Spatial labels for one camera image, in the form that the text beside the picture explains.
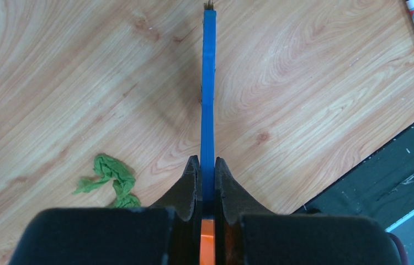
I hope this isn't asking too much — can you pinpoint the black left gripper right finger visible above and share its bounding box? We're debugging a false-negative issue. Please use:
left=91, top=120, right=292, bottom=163
left=215, top=158, right=403, bottom=264

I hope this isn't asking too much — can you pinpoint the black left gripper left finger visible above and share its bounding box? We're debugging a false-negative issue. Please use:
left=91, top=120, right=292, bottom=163
left=10, top=156, right=202, bottom=264

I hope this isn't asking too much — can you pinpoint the blue hand brush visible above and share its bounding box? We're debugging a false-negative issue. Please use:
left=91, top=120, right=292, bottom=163
left=200, top=1, right=216, bottom=219

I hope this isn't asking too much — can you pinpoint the orange bowl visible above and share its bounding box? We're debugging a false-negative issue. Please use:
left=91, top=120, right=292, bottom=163
left=199, top=219, right=215, bottom=265

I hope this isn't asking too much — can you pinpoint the green paper scrap pair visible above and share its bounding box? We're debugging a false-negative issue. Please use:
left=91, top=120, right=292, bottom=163
left=72, top=153, right=141, bottom=208

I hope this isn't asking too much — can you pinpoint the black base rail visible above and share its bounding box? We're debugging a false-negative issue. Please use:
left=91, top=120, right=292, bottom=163
left=296, top=123, right=414, bottom=227

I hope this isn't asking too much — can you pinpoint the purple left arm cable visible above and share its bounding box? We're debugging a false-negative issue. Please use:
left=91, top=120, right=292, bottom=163
left=388, top=232, right=410, bottom=265

